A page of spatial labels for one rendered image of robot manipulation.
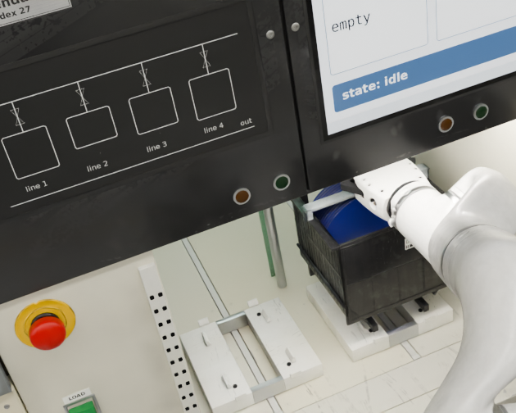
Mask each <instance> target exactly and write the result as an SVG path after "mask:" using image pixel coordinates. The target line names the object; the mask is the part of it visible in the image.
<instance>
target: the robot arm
mask: <svg viewBox="0 0 516 413"><path fill-rule="evenodd" d="M340 185H341V190H343V191H346V192H349V193H354V194H355V198H356V199H357V200H358V201H359V202H360V203H361V204H362V205H363V206H365V207H366V208H367V209H368V210H370V211H371V212H373V213H374V214H375V215H376V216H378V217H380V218H381V219H383V220H385V221H388V224H389V225H390V227H393V226H394V227H395V228H396V229H397V230H398V231H399V232H400V233H401V234H402V235H403V236H404V237H405V238H406V239H407V240H408V241H409V242H410V243H411V244H412V245H413V246H414V247H415V248H416V249H417V250H418V251H419V252H420V253H421V254H422V255H423V256H424V257H425V258H426V259H427V261H428V262H429V263H430V264H431V265H432V268H433V269H434V270H435V271H436V273H437V274H438V275H439V277H440V278H441V279H442V280H443V282H444V283H445V284H446V286H447V287H448V288H449V289H450V291H451V292H452V293H453V294H454V295H455V296H456V297H457V298H458V299H459V300H460V302H461V306H462V312H463V320H464V328H463V337H462V342H461V345H460V349H459V352H458V355H457V357H456V359H455V362H454V364H453V365H452V367H451V368H450V370H449V372H448V374H447V375H446V377H445V378H444V380H443V382H442V383H441V386H440V387H439V389H438V390H437V391H436V393H435V395H434V396H433V398H432V400H431V401H430V402H429V404H428V406H427V407H426V409H425V411H424V413H516V402H515V403H509V404H501V405H496V404H495V403H494V400H495V397H496V396H497V394H498V393H499V392H500V391H501V390H502V389H504V388H505V387H506V386H507V385H508V384H510V383H511V382H512V381H513V380H514V379H516V236H515V234H516V187H515V186H514V184H513V183H512V182H511V181H510V180H509V179H508V178H506V177H505V176H504V175H502V174H501V173H500V172H498V171H496V170H493V169H490V168H486V167H477V168H474V169H472V170H470V171H469V172H468V173H467V174H466V175H464V176H463V177H462V178H461V179H460V180H459V181H458V182H457V183H456V184H455V185H453V186H452V187H451V188H450V189H449V190H448V191H447V192H446V193H444V194H440V193H439V192H438V191H437V190H436V189H435V188H434V187H433V186H432V185H431V184H430V183H429V182H428V180H427V178H426V177H425V176H424V174H423V173H422V172H421V170H420V169H419V168H418V167H417V166H416V160H415V157H409V158H407V159H404V160H402V161H398V162H396V163H393V164H390V165H388V166H384V167H382V168H379V169H376V170H373V171H370V172H368V173H365V174H363V175H359V176H356V177H355V178H352V179H348V180H345V181H343V182H341V183H340Z"/></svg>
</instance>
